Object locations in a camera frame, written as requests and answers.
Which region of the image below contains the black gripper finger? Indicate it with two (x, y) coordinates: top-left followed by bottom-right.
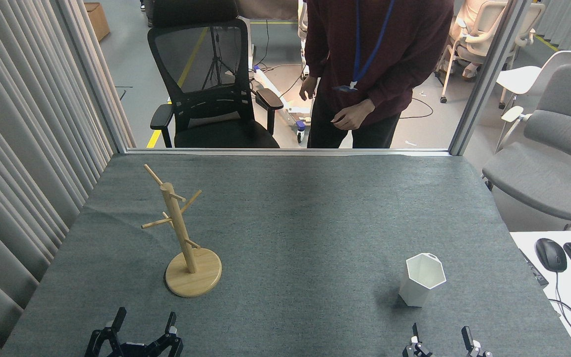
(403, 323), (433, 357)
(460, 326), (493, 357)

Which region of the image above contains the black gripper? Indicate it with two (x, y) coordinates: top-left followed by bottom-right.
(85, 306), (184, 357)

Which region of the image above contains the white hexagonal cup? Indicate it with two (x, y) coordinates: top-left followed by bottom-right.
(399, 252), (447, 307)

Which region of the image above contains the wooden cup rack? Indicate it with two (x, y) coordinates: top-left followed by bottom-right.
(141, 164), (223, 298)

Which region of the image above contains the person's left hand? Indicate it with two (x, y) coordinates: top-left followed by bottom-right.
(331, 99), (376, 131)

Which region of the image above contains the person's right hand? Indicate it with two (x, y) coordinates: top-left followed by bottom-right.
(299, 74), (319, 101)

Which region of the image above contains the flat black device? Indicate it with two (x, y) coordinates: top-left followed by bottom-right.
(519, 248), (549, 287)

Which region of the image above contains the black computer mouse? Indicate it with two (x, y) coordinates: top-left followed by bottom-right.
(535, 238), (568, 273)

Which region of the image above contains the dark grey table cloth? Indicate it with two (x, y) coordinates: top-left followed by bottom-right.
(0, 153), (571, 357)

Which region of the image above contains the grey upholstered chair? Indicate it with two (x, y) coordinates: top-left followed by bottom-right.
(482, 64), (571, 232)

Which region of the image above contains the beige pleated curtain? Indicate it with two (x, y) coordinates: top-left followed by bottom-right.
(0, 0), (135, 357)

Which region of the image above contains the black mesh office chair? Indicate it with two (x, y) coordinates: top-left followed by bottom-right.
(148, 19), (285, 148)

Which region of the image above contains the white plastic chair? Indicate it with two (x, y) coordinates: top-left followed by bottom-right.
(495, 46), (571, 110)

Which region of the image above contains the black tripod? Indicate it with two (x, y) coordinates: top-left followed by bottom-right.
(200, 27), (237, 91)

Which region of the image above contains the beige office chair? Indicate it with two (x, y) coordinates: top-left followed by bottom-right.
(437, 0), (547, 104)

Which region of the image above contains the cardboard box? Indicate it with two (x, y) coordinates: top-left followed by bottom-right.
(85, 2), (111, 42)

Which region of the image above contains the seated person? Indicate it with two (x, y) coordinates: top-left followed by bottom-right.
(442, 0), (487, 80)

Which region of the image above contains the silver table rail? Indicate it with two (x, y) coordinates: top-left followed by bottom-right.
(126, 147), (451, 157)

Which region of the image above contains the black floor cable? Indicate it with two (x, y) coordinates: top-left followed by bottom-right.
(399, 97), (434, 120)

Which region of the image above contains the blue lanyard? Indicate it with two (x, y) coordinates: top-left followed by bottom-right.
(352, 0), (397, 83)

